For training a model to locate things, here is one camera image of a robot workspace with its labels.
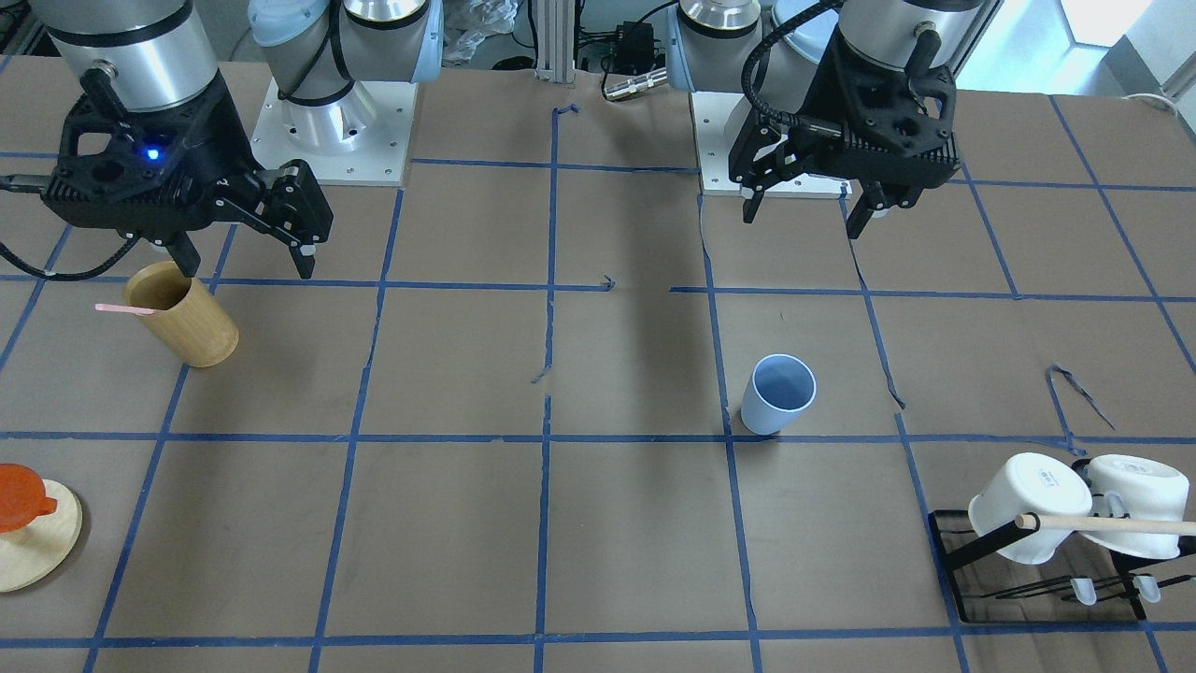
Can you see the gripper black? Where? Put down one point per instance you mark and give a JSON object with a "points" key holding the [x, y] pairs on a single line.
{"points": [[222, 131], [828, 86]]}

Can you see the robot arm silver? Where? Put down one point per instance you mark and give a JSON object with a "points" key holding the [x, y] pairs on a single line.
{"points": [[709, 40], [159, 54]]}

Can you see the bamboo wooden cup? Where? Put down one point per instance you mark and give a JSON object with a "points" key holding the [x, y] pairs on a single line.
{"points": [[185, 315]]}

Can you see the light blue plastic cup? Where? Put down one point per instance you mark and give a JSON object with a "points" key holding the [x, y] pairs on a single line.
{"points": [[780, 388]]}

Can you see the black power adapter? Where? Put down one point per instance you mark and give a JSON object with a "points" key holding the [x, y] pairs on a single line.
{"points": [[634, 48]]}

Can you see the orange lid piece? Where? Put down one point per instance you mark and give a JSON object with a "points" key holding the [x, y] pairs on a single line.
{"points": [[24, 497]]}

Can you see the white mug near centre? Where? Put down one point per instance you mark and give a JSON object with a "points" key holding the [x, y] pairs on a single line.
{"points": [[1029, 482]]}

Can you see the white mug at edge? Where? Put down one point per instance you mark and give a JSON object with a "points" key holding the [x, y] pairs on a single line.
{"points": [[1142, 489]]}

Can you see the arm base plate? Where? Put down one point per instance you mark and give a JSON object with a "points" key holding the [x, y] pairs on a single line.
{"points": [[361, 140], [717, 120]]}

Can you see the aluminium frame post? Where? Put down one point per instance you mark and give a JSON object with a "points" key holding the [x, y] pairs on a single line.
{"points": [[555, 39]]}

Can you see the wooden rack handle rod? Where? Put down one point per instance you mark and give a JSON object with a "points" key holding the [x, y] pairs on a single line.
{"points": [[1039, 522]]}

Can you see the black wire mug rack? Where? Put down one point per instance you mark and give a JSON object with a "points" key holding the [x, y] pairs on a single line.
{"points": [[1014, 576]]}

